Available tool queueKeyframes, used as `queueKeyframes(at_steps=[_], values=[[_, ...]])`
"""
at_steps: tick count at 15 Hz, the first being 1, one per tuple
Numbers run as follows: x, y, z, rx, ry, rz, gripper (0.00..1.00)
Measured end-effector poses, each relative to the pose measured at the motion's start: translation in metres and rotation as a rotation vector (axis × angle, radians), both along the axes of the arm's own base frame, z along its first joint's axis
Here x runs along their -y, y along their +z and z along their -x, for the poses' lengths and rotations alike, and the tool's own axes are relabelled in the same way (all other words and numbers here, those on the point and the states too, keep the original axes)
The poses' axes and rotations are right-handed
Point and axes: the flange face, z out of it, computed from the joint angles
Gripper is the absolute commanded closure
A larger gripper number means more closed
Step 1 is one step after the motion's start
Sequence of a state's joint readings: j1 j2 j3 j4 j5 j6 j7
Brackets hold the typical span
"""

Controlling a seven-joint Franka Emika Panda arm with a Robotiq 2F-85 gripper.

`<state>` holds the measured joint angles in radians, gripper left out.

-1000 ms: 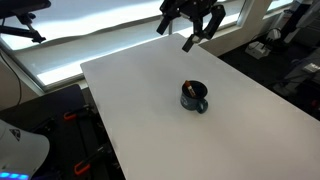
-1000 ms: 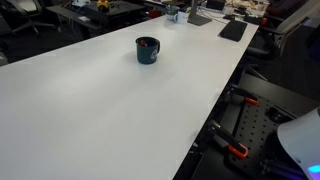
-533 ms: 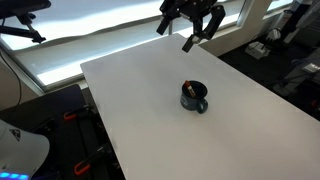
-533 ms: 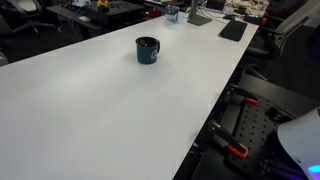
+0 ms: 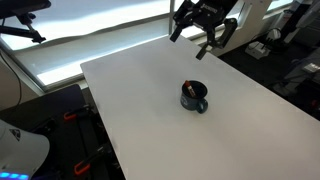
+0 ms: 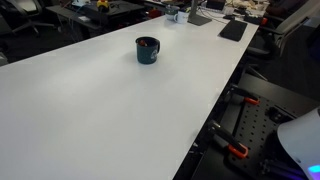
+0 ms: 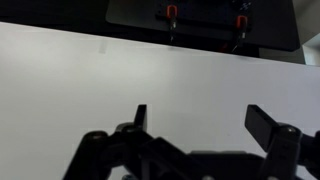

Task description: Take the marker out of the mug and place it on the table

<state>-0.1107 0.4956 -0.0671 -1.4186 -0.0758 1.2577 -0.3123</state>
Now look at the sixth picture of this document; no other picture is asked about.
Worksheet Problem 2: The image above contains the black gadget orange tip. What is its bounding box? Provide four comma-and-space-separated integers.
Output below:
243, 13, 269, 26

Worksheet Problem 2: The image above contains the grey monitor stand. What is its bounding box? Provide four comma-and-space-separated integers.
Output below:
187, 0, 213, 27

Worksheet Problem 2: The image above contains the black keyboard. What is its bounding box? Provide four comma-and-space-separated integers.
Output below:
218, 19, 249, 43

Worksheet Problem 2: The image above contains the yellow red toy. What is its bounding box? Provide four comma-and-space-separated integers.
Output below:
96, 0, 111, 13

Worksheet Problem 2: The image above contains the black perforated mounting board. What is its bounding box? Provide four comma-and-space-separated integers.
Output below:
227, 94, 298, 180

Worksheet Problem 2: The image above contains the black background desk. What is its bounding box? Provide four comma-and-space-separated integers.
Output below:
45, 0, 146, 41

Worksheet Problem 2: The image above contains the black office chair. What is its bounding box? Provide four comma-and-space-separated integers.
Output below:
0, 0, 57, 36

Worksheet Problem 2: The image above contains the black mounting bracket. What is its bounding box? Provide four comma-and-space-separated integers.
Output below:
266, 106, 294, 124

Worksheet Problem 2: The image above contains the dark teal enamel mug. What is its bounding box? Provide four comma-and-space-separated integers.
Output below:
135, 36, 161, 65

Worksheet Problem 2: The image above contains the black clamp orange handle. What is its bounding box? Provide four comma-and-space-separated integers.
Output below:
223, 83, 261, 106
207, 119, 250, 160

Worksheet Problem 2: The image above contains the grey office chair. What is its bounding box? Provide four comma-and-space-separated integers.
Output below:
245, 0, 320, 62

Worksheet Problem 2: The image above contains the small white cup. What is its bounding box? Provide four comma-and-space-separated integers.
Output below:
223, 5, 235, 16

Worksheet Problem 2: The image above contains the white ceramic mug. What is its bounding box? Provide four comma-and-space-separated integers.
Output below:
173, 10, 190, 25

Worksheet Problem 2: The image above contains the small red object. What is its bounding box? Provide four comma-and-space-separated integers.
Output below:
147, 8, 163, 19

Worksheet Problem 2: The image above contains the black robot mount table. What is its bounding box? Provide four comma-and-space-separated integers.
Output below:
191, 72, 320, 180

